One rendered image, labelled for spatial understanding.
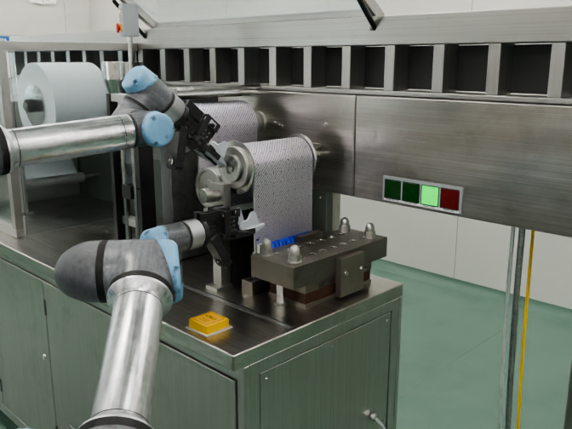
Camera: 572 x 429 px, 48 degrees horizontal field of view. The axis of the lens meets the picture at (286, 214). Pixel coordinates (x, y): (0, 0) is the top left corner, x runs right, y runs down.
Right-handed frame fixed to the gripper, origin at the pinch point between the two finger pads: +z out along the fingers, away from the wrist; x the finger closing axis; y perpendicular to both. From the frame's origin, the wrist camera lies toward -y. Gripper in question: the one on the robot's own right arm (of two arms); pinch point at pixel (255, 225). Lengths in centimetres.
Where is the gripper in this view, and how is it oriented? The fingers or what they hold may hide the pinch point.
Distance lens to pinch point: 176.3
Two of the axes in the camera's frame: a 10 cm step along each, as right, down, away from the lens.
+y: 0.0, -9.7, -2.4
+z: 7.0, -1.7, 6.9
